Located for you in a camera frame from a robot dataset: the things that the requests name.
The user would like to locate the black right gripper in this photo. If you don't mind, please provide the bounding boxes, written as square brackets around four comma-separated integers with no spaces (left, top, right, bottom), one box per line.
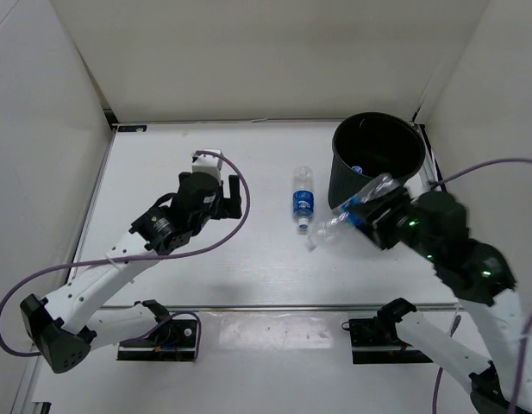
[343,185,440,262]

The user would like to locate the clear Aquafina water bottle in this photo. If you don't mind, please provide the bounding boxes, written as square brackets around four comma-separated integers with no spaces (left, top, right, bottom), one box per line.
[305,173,403,252]

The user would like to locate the blue label Pocari bottle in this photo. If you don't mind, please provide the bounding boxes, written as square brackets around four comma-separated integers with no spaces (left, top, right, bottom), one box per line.
[292,166,315,234]

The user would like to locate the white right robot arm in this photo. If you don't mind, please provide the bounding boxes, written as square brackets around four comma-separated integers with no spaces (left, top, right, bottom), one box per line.
[347,187,532,413]

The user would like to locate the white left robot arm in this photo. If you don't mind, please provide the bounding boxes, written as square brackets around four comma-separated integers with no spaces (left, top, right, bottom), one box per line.
[20,172,247,373]

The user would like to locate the dark green ribbed bin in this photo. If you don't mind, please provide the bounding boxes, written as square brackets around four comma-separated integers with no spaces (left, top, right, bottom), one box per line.
[328,112,426,209]

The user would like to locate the aluminium table edge rail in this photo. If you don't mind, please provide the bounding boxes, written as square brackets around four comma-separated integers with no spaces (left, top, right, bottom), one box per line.
[414,122,476,298]

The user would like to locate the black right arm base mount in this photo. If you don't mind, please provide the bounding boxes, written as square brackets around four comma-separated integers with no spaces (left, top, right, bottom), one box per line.
[341,298,432,365]

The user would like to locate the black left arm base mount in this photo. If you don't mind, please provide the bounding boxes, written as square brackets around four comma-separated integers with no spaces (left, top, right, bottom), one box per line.
[116,312,202,362]

